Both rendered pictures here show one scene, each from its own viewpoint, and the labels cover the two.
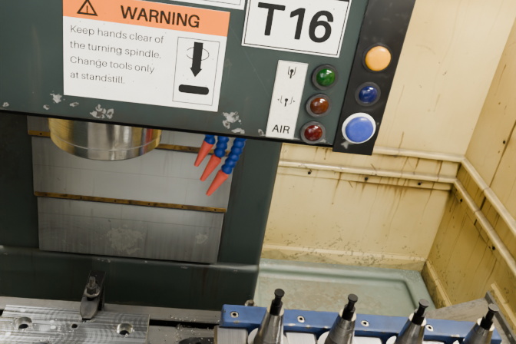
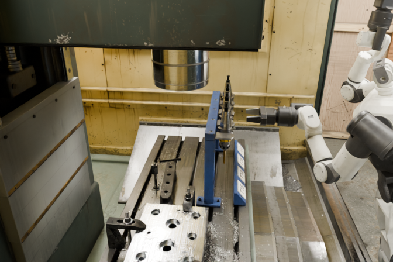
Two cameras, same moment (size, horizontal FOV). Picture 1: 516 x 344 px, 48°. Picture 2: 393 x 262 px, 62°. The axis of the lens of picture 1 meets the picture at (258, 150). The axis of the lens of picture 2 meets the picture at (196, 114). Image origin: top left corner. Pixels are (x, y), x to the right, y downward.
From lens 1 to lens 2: 1.16 m
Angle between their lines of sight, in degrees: 67
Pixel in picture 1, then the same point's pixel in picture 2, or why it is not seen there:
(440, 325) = (214, 97)
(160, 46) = not seen: hidden behind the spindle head
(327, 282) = not seen: hidden behind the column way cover
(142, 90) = not seen: hidden behind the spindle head
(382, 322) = (213, 106)
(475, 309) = (142, 130)
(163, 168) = (65, 155)
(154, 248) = (73, 211)
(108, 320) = (147, 218)
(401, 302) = (101, 166)
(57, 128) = (199, 78)
